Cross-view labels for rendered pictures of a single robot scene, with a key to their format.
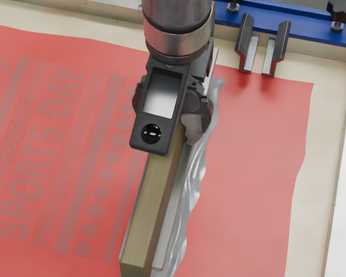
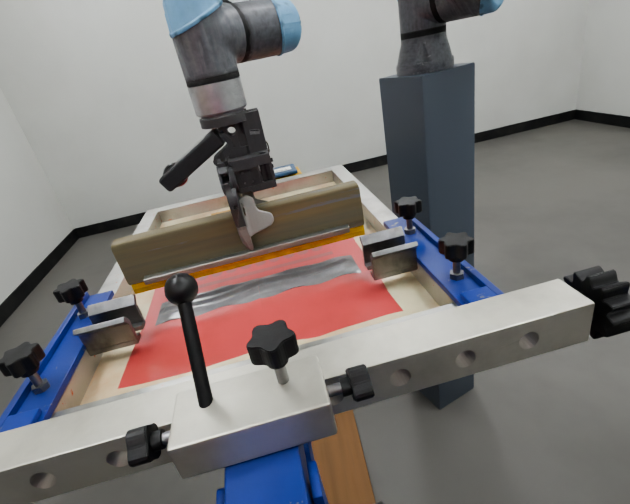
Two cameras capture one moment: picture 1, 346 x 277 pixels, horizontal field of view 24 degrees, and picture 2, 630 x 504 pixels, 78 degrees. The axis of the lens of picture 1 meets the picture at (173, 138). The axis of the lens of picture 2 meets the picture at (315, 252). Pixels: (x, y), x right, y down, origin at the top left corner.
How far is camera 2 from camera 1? 99 cm
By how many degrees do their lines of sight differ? 57
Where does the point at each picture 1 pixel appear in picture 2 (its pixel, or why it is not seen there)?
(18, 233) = not seen: hidden behind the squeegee
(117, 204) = (225, 277)
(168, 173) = (190, 226)
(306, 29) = (433, 264)
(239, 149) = (300, 302)
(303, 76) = (404, 303)
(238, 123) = (324, 292)
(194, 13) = (185, 64)
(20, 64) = not seen: hidden behind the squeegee
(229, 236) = (216, 329)
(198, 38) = (199, 99)
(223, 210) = (239, 317)
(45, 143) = not seen: hidden behind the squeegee
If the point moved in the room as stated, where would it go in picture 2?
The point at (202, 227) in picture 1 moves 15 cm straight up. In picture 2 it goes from (219, 314) to (189, 233)
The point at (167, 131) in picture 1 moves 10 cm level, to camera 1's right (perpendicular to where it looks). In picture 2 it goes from (170, 168) to (177, 182)
